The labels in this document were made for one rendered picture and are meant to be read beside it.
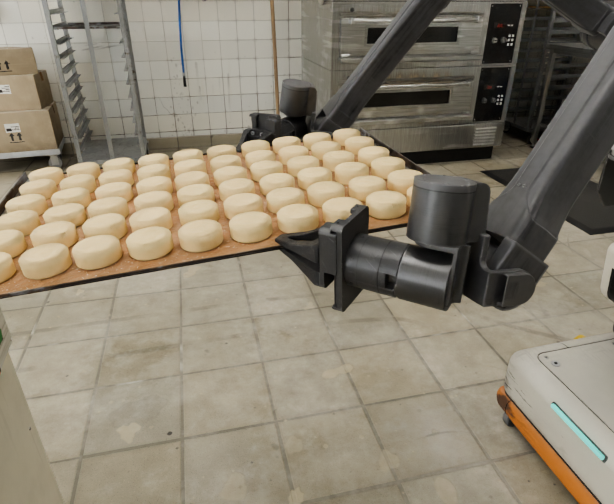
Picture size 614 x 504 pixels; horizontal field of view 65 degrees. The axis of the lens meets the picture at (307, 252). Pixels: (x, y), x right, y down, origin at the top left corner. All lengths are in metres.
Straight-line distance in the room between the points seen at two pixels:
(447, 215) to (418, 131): 3.60
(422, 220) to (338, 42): 3.27
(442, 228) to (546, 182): 0.12
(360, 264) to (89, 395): 1.53
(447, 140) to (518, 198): 3.67
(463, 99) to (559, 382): 2.92
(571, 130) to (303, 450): 1.28
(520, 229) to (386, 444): 1.21
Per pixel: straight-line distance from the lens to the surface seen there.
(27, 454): 1.13
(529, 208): 0.51
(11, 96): 4.37
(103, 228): 0.62
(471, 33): 4.07
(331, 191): 0.63
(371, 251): 0.48
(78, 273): 0.58
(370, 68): 1.01
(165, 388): 1.85
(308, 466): 1.57
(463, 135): 4.25
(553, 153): 0.54
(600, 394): 1.58
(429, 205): 0.45
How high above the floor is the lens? 1.23
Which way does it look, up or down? 28 degrees down
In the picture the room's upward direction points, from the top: straight up
